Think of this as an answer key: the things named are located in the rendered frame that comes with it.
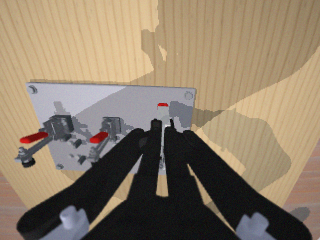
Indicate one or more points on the grey metal fixture plate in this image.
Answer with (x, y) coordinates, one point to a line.
(88, 103)

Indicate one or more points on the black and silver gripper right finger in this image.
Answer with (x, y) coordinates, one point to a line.
(251, 215)

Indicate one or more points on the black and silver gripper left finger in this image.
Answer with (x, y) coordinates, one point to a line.
(68, 214)

